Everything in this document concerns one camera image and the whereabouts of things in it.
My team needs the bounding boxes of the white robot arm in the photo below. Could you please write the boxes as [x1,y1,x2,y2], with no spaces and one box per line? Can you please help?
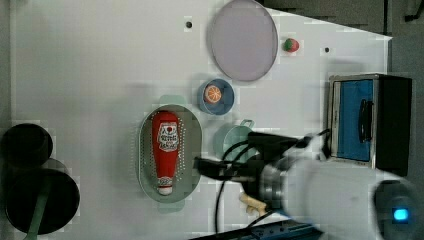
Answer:
[194,132,423,240]

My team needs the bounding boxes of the red plush ketchup bottle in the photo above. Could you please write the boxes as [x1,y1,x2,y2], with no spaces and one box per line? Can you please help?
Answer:
[152,111,179,196]

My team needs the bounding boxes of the teal mug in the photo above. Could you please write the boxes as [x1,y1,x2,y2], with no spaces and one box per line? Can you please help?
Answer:
[213,119,257,163]

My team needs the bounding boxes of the orange slice toy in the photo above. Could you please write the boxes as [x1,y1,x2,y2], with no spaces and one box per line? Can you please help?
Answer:
[204,85,222,104]

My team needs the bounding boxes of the green oval strainer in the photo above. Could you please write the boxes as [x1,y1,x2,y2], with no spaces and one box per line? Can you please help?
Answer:
[136,95,202,214]

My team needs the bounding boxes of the red strawberry toy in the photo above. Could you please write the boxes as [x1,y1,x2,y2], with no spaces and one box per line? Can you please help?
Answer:
[283,38,300,53]

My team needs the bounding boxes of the blue bowl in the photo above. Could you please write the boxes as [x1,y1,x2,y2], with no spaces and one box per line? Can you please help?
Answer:
[197,79,235,115]

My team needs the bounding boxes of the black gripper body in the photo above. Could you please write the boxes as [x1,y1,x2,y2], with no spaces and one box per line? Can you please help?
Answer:
[194,132,307,200]

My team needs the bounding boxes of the black utensil holder cup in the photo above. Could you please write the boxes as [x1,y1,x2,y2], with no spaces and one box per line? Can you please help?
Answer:
[4,158,80,235]

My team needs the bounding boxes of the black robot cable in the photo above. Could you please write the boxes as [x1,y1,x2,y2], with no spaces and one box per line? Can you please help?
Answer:
[214,139,278,234]

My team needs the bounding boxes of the green spatula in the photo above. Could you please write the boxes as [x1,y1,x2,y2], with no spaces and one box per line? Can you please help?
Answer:
[23,177,51,240]

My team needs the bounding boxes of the black toaster oven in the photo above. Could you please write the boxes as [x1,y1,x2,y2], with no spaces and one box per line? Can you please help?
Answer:
[327,74,412,177]

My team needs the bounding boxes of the lavender round plate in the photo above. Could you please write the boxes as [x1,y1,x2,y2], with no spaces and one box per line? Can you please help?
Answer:
[210,0,279,81]

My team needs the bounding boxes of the black cylinder container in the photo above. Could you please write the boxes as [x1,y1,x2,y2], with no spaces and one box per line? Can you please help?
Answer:
[1,123,53,169]

